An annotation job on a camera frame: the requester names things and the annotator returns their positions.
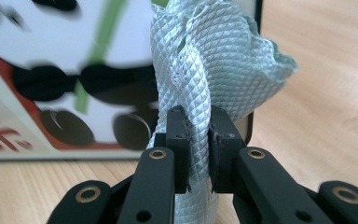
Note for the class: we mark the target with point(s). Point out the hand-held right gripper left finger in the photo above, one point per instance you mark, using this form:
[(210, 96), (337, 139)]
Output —
[(155, 186)]

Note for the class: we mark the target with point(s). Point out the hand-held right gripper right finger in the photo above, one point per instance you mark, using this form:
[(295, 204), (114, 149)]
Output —
[(261, 186)]

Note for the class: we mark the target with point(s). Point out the light blue textured cloth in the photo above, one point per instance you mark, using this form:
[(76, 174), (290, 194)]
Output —
[(205, 62)]

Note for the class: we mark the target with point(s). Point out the panda picture sign board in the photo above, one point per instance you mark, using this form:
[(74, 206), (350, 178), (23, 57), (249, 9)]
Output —
[(59, 46)]

